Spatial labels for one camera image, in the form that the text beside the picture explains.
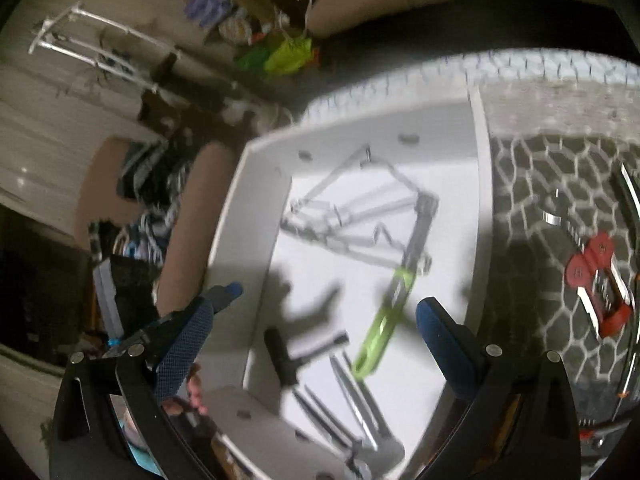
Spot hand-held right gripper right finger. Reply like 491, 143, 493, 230
415, 297, 584, 480

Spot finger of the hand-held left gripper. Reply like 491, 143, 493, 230
106, 281, 245, 362

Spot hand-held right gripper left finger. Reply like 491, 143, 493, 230
50, 304, 222, 480

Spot wire masher with green handle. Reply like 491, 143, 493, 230
280, 145, 441, 380

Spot black T-handle kitchen tool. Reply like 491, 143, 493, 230
264, 329, 350, 387

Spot steel tongs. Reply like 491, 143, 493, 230
291, 354, 407, 478

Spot white plastic container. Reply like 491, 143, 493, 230
202, 87, 497, 480

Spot grey patterned blanket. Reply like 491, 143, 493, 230
300, 49, 640, 480

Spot red corkscrew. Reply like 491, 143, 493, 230
542, 195, 640, 339

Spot bright green bag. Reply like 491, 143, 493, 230
235, 35, 321, 77

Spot white clothes drying rack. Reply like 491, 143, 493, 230
29, 2, 183, 93

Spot purple bag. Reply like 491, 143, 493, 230
184, 0, 237, 31

